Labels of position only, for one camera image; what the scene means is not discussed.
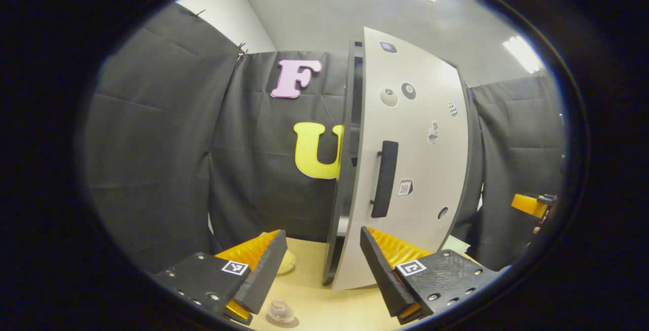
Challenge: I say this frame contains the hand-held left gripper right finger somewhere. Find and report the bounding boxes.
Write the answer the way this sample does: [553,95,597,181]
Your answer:
[359,226,502,325]

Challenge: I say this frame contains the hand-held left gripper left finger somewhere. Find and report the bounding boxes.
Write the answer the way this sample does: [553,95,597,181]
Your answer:
[152,229,288,324]

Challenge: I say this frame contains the clear plastic bottle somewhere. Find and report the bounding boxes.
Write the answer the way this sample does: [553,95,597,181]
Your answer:
[268,299,296,323]

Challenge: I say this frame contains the brown round coaster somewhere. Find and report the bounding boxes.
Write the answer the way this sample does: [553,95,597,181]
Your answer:
[266,313,300,328]

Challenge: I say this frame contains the black cabinet door handle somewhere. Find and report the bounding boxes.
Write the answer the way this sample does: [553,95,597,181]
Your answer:
[370,140,399,218]

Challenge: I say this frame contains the pale yellow round sponge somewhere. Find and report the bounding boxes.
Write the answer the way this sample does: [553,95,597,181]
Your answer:
[276,250,297,275]

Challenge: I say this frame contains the green book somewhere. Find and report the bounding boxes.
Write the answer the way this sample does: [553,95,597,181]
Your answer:
[440,235,471,255]

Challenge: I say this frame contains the black backdrop cloth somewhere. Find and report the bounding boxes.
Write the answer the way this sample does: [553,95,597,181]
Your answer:
[84,3,566,273]

